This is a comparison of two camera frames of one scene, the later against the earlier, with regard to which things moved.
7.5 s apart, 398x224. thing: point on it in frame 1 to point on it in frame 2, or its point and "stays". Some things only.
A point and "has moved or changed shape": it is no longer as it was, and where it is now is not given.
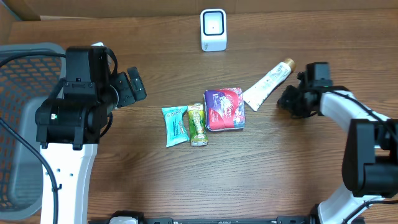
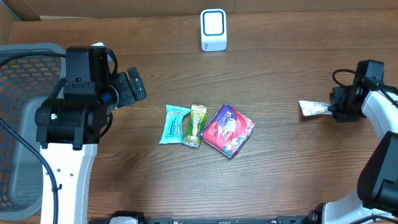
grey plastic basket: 25,83 stays
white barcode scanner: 213,23 stays
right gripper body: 292,101 to 336,106
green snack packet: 197,125 has moved or changed shape
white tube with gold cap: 254,96 has moved or changed shape
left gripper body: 125,90 stays
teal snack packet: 176,134 has moved or changed shape
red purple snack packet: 225,109 to 229,131
